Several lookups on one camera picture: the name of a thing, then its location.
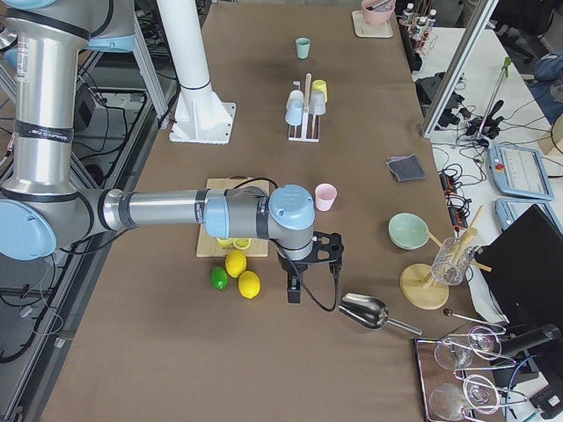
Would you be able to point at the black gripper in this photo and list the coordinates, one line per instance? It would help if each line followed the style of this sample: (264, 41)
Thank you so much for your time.
(292, 267)

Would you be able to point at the pink cup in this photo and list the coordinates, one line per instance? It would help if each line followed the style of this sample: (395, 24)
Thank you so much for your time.
(325, 196)

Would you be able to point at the mint green cup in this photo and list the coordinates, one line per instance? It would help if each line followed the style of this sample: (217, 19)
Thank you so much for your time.
(303, 46)

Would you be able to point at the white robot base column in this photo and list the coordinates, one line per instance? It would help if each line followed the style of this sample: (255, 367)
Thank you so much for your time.
(200, 115)

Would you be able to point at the light blue cup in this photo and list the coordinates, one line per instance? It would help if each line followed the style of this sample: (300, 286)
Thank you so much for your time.
(294, 113)

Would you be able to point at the grey cup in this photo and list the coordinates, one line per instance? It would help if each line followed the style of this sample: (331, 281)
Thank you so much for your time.
(317, 105)

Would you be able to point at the cream white cup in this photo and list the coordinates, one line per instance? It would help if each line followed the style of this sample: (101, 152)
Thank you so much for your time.
(295, 97)

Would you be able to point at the yellow cup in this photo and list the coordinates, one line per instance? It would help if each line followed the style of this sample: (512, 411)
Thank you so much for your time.
(320, 85)

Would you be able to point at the whole yellow lemon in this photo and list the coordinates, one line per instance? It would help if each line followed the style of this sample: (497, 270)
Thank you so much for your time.
(249, 284)
(235, 263)

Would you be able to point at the green lime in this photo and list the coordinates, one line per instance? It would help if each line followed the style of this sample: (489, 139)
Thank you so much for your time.
(219, 278)

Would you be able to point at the metal scoop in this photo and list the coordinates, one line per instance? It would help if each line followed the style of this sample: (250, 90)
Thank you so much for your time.
(371, 312)

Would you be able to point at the wooden cutting board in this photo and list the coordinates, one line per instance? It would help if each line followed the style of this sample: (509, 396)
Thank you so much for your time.
(207, 247)

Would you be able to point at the mint green bowl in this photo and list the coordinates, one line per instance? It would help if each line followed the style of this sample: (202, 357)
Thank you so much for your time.
(408, 231)

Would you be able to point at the wooden mug tree stand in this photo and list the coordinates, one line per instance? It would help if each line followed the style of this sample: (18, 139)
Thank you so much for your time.
(417, 282)

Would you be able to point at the clear glass mug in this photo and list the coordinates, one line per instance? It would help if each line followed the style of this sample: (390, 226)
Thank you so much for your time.
(451, 262)

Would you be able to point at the grey folded cloth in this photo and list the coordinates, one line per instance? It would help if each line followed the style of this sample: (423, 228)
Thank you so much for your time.
(406, 168)

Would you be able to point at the wine glass rack tray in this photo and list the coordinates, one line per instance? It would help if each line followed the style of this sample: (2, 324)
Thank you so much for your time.
(456, 375)

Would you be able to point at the black power strip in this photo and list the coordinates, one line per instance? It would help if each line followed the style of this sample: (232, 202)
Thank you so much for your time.
(455, 203)

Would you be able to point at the black monitor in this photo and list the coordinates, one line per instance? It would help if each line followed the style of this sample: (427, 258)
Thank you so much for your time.
(526, 276)

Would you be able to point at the teach pendant tablet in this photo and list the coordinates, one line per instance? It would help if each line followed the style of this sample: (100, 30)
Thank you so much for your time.
(519, 172)

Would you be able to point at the cream tray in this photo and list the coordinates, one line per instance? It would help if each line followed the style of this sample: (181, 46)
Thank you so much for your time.
(363, 29)

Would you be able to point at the bottle rack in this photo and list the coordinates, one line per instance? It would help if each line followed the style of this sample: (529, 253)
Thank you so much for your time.
(416, 27)

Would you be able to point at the pink bowl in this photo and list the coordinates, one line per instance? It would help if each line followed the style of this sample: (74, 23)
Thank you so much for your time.
(377, 11)

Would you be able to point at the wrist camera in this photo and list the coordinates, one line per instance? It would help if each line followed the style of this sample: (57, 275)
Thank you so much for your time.
(327, 248)

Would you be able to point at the white wire cup holder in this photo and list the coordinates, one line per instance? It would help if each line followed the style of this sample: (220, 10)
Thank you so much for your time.
(309, 131)

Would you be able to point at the aluminium frame post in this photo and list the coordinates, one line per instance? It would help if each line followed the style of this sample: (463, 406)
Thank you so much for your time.
(476, 25)

